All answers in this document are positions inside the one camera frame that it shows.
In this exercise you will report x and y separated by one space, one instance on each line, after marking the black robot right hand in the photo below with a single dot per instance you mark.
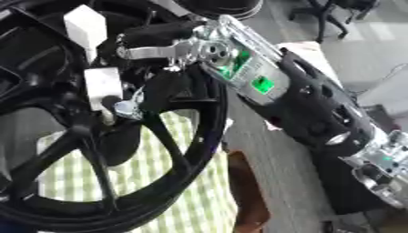
159 33

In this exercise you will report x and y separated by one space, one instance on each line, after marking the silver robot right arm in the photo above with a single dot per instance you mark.
313 106

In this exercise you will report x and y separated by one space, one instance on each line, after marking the black spoked wheel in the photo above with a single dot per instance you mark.
175 157

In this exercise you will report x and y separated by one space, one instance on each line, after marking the black round tyre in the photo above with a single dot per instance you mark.
223 7

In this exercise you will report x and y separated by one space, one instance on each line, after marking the black office chair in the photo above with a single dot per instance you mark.
327 18

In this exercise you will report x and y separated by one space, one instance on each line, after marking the brown wooden chair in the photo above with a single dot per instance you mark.
249 194

